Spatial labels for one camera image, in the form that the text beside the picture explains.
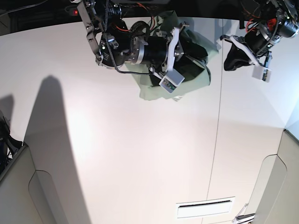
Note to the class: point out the beige panel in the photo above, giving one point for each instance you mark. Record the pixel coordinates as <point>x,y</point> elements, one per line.
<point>275,198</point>
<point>22,200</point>

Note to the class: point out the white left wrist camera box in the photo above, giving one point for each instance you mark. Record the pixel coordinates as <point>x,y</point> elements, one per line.
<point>262,73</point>

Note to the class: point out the beige right side panel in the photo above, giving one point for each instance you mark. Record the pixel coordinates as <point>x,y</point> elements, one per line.
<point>275,198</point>

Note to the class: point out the beige left side panel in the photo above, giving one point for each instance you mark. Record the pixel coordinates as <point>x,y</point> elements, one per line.
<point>22,200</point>

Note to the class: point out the white table cable slot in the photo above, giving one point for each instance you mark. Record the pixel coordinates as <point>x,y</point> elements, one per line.
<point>207,208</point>

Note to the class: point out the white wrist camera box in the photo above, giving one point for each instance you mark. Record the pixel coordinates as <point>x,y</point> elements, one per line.
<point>262,73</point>
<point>171,80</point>

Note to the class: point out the white power strip red switch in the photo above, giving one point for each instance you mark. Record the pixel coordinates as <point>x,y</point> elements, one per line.
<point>71,11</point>

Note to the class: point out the metal clamp stand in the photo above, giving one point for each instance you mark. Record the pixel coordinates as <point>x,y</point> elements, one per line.
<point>243,219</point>

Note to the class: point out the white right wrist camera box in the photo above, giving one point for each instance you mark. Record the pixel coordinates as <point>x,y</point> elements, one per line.
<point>171,80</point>

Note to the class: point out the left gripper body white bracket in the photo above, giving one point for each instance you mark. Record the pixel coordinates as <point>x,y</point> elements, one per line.
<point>259,56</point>

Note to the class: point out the green T-shirt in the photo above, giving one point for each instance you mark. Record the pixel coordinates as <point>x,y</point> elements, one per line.
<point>195,53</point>

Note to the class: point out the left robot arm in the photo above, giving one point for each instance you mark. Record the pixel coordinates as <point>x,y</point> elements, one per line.
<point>277,19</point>

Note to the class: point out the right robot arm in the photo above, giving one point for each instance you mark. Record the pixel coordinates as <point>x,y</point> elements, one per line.
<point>125,31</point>

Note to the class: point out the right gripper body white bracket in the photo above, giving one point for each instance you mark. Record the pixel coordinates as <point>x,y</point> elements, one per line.
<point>171,49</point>

